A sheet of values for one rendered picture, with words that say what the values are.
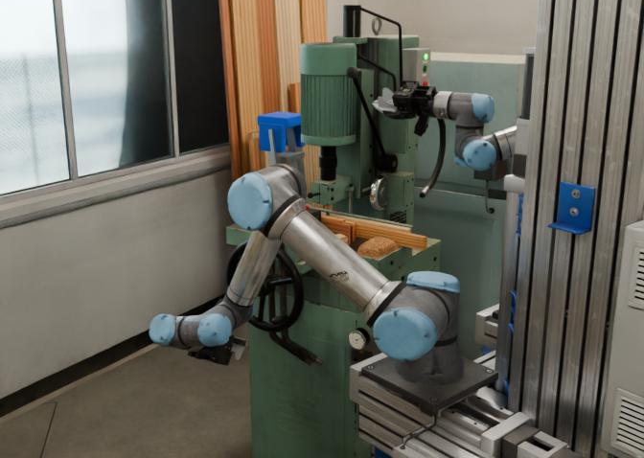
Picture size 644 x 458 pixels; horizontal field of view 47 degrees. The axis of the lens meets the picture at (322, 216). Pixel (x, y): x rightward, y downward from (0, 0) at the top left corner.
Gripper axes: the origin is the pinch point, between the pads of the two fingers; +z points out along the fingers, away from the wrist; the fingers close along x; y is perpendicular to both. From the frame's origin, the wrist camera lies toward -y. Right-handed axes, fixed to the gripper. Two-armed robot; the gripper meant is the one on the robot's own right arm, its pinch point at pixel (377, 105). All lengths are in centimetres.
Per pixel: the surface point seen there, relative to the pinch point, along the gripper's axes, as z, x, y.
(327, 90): 17.8, -1.9, 2.6
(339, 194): 18.8, 11.2, -30.7
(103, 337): 149, 60, -102
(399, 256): -7.1, 24.4, -39.1
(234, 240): 49, 35, -33
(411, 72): 7.2, -31.7, -14.3
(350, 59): 13.5, -12.0, 6.4
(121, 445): 95, 100, -93
